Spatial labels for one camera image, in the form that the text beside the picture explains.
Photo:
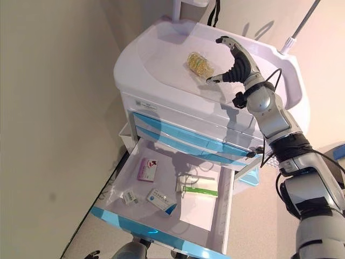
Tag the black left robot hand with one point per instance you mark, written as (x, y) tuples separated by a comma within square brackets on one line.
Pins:
[(93, 255)]

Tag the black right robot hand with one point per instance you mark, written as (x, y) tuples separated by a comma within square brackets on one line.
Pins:
[(244, 70)]

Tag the clear packet with green strip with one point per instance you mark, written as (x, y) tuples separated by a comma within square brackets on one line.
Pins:
[(199, 190)]

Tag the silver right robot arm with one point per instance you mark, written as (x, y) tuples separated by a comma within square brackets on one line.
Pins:
[(277, 121)]

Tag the blue white medicine box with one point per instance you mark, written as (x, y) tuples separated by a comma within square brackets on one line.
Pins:
[(159, 199)]

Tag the pink white medicine box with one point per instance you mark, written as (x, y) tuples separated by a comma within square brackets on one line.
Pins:
[(147, 170)]

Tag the tall blue white cart drawer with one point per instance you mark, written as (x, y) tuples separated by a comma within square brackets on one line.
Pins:
[(148, 121)]

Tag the silver left robot leg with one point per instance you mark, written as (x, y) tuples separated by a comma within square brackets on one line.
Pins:
[(129, 251)]

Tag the white IV pole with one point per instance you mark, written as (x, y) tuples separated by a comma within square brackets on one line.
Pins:
[(288, 44)]

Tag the crumpled clear plastic wrap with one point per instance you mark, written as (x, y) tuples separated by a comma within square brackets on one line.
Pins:
[(114, 193)]

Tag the small white barcode box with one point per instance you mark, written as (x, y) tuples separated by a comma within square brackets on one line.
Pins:
[(130, 196)]

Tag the white medical cart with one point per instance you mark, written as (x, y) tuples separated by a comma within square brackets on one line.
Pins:
[(161, 67)]

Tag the black cart keys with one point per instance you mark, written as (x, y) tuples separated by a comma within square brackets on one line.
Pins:
[(253, 153)]

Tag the white perforated side basket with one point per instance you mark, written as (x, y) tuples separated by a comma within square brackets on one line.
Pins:
[(271, 162)]

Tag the cart label sticker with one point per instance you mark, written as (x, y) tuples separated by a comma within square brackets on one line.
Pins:
[(145, 104)]

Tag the white bin with blue lid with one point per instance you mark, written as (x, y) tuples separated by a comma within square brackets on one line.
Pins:
[(249, 176)]

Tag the blue corner bumper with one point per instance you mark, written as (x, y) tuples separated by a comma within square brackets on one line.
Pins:
[(339, 151)]

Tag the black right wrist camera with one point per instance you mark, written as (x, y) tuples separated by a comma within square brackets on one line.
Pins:
[(240, 99)]

